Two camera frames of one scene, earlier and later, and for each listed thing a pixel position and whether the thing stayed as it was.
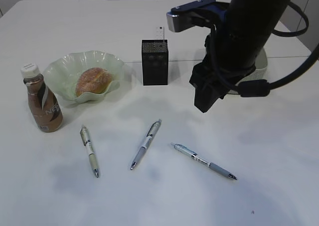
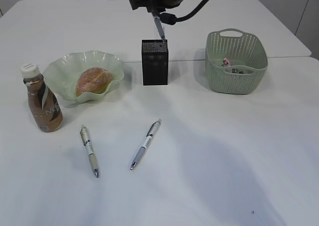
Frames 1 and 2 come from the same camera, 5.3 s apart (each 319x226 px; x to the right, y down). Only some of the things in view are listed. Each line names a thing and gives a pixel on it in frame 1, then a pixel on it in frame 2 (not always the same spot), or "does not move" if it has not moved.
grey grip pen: [216, 168] to [157, 21]
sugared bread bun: [95, 80] does not move
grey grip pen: [147, 142] does not move
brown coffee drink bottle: [45, 107] does not move
